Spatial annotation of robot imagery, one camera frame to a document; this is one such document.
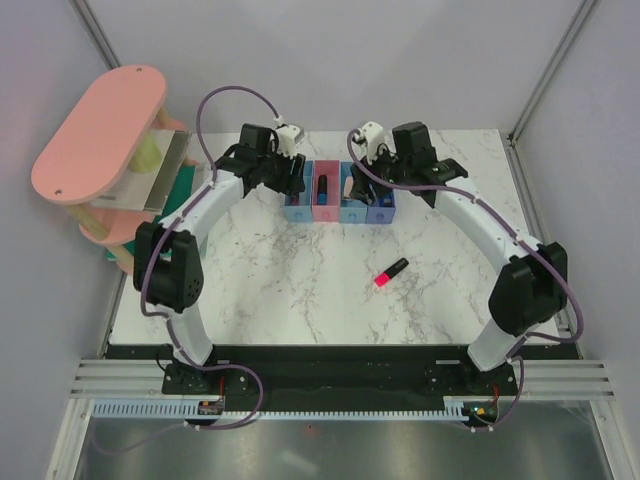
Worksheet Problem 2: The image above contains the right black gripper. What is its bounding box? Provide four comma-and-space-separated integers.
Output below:
350, 141, 411, 207

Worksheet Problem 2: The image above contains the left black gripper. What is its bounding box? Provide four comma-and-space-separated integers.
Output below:
259, 144, 307, 198

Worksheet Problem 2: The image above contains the pink cap highlighter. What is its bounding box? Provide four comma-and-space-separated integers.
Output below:
374, 258, 409, 287

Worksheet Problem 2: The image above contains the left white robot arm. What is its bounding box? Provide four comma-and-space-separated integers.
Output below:
133, 123, 306, 395

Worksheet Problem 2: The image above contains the white cable duct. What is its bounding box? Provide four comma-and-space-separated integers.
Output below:
92, 397, 496, 421

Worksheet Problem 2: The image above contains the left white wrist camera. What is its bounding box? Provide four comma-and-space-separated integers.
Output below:
274, 116, 305, 159

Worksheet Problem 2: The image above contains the left aluminium frame post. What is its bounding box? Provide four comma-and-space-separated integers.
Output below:
69, 0, 121, 70

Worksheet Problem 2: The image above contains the aluminium frame post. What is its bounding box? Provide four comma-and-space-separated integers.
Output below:
506, 0, 601, 148
69, 0, 121, 70

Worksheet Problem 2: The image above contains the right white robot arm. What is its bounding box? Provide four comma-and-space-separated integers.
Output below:
347, 122, 568, 394

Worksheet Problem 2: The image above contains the pink wooden shelf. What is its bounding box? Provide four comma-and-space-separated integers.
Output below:
31, 65, 183, 274

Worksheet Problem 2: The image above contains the right aluminium frame post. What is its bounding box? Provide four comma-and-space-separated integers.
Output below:
506, 0, 601, 148

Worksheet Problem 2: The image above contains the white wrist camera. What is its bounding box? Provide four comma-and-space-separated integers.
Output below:
353, 121, 386, 165
274, 116, 305, 159

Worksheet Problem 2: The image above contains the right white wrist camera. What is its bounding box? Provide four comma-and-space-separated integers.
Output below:
353, 121, 386, 165

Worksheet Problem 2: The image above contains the pink bin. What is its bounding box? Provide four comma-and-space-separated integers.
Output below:
311, 160, 341, 222

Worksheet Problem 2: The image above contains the blue cap highlighter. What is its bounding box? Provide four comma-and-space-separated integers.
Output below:
316, 175, 328, 206

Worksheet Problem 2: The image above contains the green box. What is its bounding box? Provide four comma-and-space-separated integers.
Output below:
101, 164, 209, 254

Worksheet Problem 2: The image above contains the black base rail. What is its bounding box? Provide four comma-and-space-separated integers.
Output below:
104, 343, 584, 414

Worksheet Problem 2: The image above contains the light blue bin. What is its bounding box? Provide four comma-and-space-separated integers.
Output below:
283, 161, 313, 223

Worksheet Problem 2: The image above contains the purple bin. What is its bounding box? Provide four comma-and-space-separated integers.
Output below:
365, 184, 396, 225

